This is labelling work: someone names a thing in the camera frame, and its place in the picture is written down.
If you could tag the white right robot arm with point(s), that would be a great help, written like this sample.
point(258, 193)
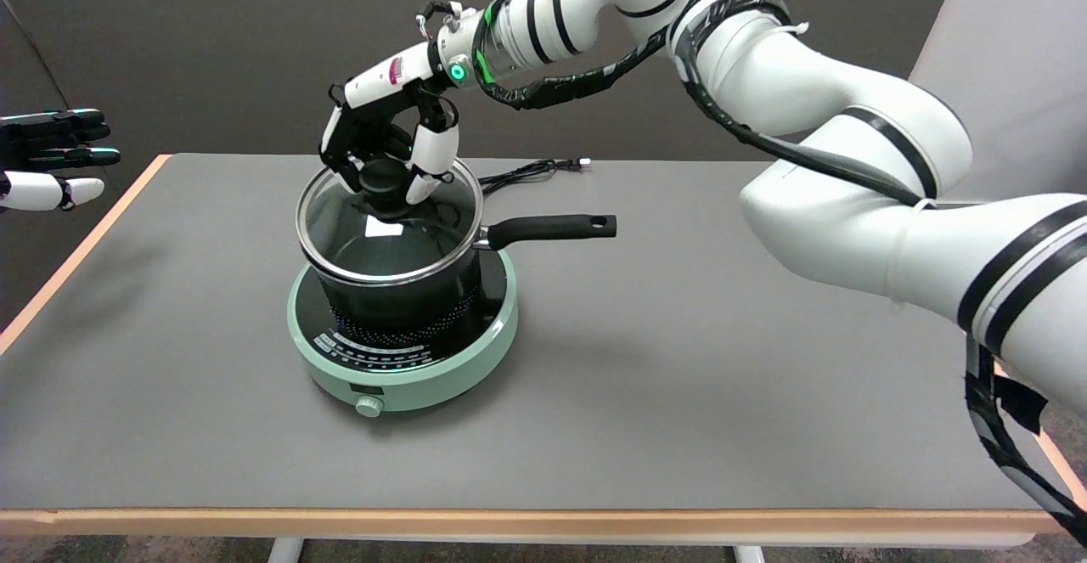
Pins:
point(807, 62)

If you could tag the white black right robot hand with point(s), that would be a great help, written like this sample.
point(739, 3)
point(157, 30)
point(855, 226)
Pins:
point(382, 79)

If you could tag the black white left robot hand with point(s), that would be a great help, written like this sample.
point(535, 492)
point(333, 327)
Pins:
point(42, 189)

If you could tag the glass pot lid black knob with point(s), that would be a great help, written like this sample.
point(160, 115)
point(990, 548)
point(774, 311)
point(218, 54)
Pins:
point(425, 249)

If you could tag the mint green induction cooker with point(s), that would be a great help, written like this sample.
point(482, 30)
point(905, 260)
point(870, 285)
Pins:
point(408, 389)

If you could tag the white table leg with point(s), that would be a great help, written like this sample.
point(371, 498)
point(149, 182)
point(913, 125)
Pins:
point(287, 550)
point(749, 554)

